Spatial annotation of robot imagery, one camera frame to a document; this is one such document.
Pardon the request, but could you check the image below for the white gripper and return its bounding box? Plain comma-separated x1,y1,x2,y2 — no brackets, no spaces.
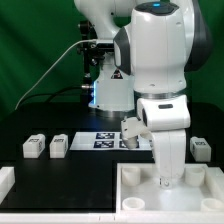
149,129,186,189

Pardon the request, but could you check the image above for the white square tabletop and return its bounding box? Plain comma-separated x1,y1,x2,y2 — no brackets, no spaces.
116,163,224,213

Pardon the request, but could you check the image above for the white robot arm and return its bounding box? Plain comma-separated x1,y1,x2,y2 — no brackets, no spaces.
74,0,211,188

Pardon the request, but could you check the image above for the white tag sheet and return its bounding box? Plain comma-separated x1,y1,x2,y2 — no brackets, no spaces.
68,131,154,152

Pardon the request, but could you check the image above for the white left obstacle block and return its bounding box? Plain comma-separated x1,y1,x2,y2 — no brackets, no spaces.
0,167,15,204

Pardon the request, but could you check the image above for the white front edge rail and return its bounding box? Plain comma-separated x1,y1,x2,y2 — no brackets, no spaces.
0,213,224,224

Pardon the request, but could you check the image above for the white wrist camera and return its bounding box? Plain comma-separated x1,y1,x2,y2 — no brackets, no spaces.
121,117,150,150

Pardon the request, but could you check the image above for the black cable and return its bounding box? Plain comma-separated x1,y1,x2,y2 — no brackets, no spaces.
16,86,84,109

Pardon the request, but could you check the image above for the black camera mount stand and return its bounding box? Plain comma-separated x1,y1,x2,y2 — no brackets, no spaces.
77,20,114,104

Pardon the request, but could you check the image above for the white cable left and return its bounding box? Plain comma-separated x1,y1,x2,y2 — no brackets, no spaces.
14,39,116,111

